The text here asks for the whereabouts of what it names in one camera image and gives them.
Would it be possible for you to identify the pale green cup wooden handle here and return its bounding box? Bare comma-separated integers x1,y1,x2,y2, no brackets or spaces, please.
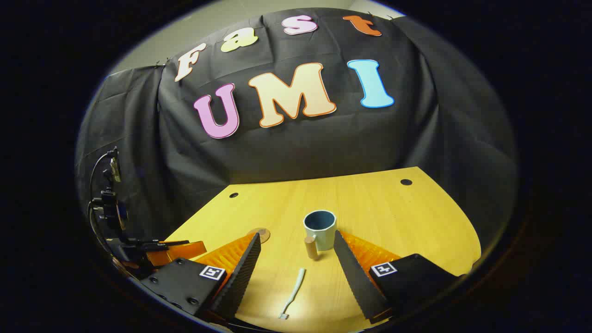
303,210,337,260

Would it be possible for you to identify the wooden desktop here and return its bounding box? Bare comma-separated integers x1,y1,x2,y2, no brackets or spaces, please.
164,166,482,333

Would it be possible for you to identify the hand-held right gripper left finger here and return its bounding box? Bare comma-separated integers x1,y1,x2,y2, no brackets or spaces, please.
140,232,262,322

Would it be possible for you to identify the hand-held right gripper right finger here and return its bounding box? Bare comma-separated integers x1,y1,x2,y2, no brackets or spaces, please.
333,230,465,324

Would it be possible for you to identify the pale green toothbrush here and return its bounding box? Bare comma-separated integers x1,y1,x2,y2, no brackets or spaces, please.
278,268,306,320

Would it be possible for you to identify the black backdrop cloth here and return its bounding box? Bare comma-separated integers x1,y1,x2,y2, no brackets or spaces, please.
75,7,518,250

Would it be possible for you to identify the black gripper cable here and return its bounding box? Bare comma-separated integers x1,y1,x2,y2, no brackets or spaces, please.
87,149,122,259

